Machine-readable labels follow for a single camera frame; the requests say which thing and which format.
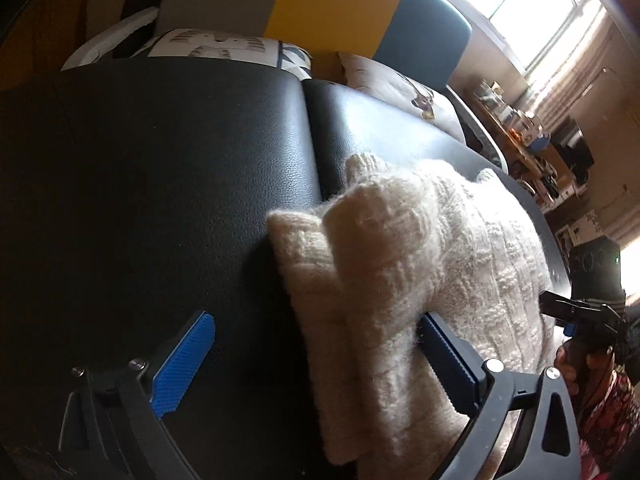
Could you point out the geometric patterned cushion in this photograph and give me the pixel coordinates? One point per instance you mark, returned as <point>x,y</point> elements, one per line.
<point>200,43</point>

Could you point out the orange wooden cabinet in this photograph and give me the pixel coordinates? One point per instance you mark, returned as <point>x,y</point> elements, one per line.
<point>41,39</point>

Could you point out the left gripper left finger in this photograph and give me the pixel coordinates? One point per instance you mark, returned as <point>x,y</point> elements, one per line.
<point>113,426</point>

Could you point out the white deer print cushion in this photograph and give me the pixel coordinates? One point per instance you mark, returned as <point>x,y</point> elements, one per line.
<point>387,85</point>

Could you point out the cream knitted sweater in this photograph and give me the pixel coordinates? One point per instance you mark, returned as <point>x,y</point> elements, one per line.
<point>362,268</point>

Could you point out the grey yellow blue sofa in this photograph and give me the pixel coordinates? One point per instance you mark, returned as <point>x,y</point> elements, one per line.
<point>421,39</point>

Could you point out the red floral sleeve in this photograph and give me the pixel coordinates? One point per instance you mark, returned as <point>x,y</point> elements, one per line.
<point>609,429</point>

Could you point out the person right hand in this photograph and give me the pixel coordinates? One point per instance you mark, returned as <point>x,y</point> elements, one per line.
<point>585,375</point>

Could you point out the cluttered wooden side table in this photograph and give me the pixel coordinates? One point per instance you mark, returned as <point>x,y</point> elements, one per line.
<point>532,159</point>

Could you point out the black leather folding table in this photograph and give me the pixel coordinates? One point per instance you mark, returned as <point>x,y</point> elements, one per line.
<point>133,194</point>

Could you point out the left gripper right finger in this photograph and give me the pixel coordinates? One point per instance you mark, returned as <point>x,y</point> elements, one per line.
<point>544,443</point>

